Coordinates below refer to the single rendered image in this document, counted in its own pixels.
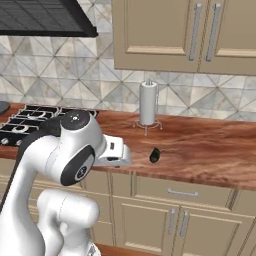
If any dark eggplant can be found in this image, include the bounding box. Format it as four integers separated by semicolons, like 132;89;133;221
148;147;161;164

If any black range hood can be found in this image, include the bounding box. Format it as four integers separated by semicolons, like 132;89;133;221
0;0;99;38

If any white paper towel roll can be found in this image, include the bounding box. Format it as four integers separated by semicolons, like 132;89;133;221
138;80;158;126

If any beige drawer front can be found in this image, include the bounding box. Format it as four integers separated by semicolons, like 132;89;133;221
132;174;240;212

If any silver drawer handle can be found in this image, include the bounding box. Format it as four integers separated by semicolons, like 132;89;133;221
167;188;200;198

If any beige wall cupboard door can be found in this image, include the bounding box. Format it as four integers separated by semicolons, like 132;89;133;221
111;0;201;73
197;0;256;77

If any dark grey pan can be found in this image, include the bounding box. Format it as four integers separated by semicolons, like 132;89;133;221
0;100;11;116

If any wire paper towel holder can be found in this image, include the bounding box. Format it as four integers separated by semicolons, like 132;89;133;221
132;78;164;137

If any beige base cupboard door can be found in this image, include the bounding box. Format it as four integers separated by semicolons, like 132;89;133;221
112;195;181;256
232;189;256;256
173;207;256;256
80;169;114;247

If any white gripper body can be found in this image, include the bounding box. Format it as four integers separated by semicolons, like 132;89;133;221
94;140;133;168

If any silver cupboard handle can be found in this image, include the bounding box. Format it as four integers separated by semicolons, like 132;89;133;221
179;210;190;238
205;2;222;63
188;2;203;62
167;208;177;235

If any black gas hob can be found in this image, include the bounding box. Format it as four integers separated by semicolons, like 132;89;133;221
0;104;100;148

